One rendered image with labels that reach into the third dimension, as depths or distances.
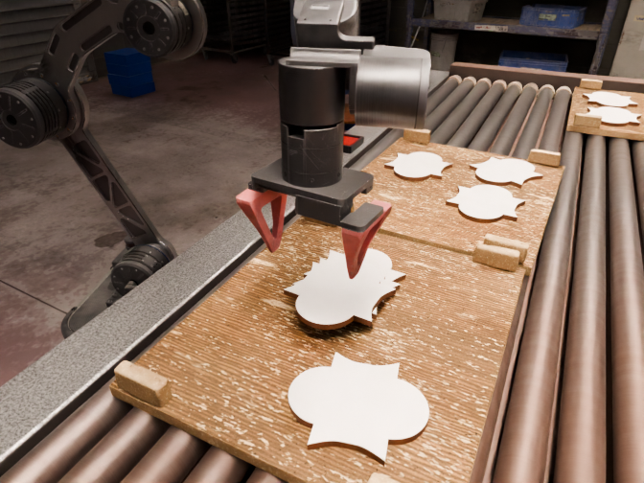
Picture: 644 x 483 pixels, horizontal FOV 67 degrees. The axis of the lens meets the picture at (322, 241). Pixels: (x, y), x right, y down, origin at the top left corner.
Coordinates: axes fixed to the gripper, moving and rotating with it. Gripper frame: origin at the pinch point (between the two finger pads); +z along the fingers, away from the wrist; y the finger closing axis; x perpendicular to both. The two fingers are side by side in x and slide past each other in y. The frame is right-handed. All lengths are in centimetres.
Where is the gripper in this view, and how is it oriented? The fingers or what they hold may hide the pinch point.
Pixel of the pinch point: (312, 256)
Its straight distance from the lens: 51.3
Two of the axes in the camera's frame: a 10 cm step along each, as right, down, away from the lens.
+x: -5.1, 4.4, -7.4
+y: -8.6, -2.7, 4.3
